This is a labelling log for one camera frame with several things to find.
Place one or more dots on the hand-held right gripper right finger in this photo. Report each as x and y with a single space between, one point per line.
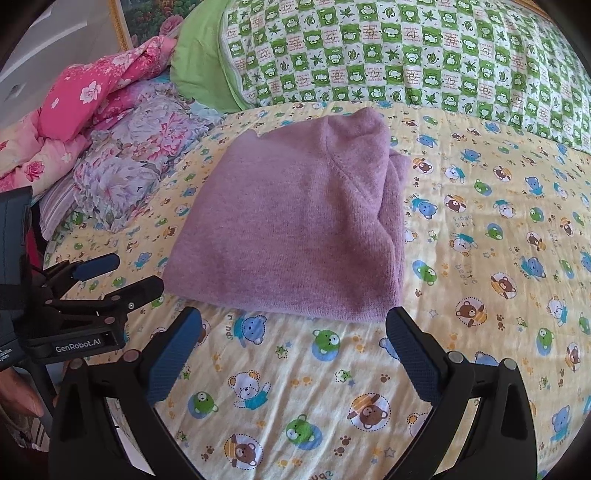
411 355

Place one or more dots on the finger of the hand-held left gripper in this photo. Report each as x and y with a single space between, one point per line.
138 290
99 265

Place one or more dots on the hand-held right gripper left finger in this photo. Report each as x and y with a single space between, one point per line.
171 360

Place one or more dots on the purple knit sweater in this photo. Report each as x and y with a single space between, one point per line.
295 221

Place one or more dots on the person's left hand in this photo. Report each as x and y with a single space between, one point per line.
18 392

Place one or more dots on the striped purple pillow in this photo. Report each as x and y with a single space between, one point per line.
60 207

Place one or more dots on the yellow bear-print bed sheet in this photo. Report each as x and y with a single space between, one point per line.
485 277

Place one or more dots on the purple floral pillow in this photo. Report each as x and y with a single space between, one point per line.
134 152

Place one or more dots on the pink floral blanket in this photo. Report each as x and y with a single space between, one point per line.
78 106

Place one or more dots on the green pillow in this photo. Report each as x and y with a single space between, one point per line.
198 60

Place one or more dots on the green checkered quilt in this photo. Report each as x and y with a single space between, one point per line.
415 55

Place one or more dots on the gold-framed wall painting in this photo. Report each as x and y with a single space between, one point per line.
138 18

